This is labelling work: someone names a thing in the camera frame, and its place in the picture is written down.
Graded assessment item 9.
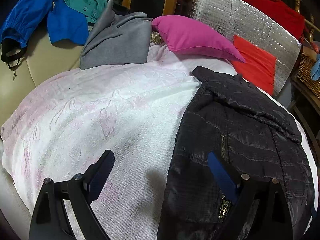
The blue jacket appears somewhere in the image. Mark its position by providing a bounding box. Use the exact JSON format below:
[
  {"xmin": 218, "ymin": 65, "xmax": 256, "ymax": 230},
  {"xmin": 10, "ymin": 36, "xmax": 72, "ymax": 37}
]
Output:
[{"xmin": 0, "ymin": 0, "xmax": 90, "ymax": 63}]

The white pink blanket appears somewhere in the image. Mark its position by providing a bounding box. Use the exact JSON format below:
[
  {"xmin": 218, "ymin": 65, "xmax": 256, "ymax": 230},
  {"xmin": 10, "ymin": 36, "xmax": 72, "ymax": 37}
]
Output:
[{"xmin": 0, "ymin": 40, "xmax": 319, "ymax": 240}]

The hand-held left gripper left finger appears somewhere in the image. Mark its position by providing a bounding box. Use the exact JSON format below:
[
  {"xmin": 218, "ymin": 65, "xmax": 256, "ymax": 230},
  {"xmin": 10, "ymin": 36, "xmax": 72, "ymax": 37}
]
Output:
[{"xmin": 29, "ymin": 149, "xmax": 115, "ymax": 240}]

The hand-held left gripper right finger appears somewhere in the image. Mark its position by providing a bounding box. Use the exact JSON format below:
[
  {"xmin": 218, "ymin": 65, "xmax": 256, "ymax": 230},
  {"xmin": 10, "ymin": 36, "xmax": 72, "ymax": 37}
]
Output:
[{"xmin": 207, "ymin": 151, "xmax": 293, "ymax": 240}]

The wicker basket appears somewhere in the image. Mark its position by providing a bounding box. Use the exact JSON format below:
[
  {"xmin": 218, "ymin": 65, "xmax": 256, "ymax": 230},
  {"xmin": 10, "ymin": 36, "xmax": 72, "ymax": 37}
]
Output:
[{"xmin": 298, "ymin": 52, "xmax": 320, "ymax": 101}]

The silver insulation sheet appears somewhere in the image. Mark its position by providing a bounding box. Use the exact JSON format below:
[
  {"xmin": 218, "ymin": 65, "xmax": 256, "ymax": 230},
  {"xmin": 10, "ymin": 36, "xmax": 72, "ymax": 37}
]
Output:
[{"xmin": 189, "ymin": 0, "xmax": 303, "ymax": 98}]

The grey garment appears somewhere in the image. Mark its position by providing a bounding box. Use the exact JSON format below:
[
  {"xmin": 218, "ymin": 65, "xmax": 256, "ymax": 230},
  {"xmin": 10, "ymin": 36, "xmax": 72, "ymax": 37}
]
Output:
[{"xmin": 80, "ymin": 0, "xmax": 153, "ymax": 70}]

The light blue cloth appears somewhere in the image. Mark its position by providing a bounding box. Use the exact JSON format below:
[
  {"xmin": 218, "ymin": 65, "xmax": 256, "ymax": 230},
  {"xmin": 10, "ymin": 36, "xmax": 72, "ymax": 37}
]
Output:
[{"xmin": 310, "ymin": 54, "xmax": 320, "ymax": 81}]

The red cloth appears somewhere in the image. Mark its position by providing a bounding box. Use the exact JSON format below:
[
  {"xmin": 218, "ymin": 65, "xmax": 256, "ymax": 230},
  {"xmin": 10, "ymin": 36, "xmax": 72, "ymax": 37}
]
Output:
[{"xmin": 222, "ymin": 0, "xmax": 306, "ymax": 40}]

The magenta pillow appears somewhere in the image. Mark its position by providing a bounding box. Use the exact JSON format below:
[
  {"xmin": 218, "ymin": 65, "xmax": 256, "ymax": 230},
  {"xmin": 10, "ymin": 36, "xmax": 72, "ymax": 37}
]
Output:
[{"xmin": 152, "ymin": 16, "xmax": 247, "ymax": 63}]

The red cushion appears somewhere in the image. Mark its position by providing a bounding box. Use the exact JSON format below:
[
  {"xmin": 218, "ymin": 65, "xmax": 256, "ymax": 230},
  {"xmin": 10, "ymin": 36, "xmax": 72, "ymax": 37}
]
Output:
[{"xmin": 229, "ymin": 35, "xmax": 277, "ymax": 95}]

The beige sofa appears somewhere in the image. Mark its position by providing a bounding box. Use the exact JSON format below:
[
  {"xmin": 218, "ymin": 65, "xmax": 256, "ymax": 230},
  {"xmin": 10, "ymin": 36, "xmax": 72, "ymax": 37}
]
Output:
[{"xmin": 0, "ymin": 25, "xmax": 84, "ymax": 130}]

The black quilted jacket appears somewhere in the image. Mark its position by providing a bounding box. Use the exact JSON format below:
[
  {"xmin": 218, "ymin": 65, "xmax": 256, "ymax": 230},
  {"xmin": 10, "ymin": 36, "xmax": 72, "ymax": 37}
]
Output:
[{"xmin": 157, "ymin": 66, "xmax": 316, "ymax": 240}]

